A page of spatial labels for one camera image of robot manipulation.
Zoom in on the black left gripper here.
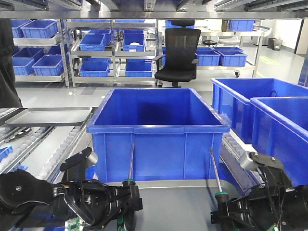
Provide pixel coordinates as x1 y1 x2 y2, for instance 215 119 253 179
52 147 143 230

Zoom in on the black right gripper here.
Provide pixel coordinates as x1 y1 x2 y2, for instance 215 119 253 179
211 152 298 231

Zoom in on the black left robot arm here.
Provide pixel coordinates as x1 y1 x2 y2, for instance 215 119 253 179
0 147 143 231

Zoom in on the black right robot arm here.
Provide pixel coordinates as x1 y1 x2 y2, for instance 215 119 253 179
211 152 308 231

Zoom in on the grey metal tray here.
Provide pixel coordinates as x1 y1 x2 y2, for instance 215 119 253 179
5 107 92 128

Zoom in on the central blue plastic bin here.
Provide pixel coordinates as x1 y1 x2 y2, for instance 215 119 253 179
87 88 230 183

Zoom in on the blue bin right front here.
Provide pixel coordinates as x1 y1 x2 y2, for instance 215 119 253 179
250 97 308 186

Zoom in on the blue bin right rear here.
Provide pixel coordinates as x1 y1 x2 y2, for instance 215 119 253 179
211 78 308 144

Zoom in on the black office chair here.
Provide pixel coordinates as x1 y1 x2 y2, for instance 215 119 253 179
154 19 201 88

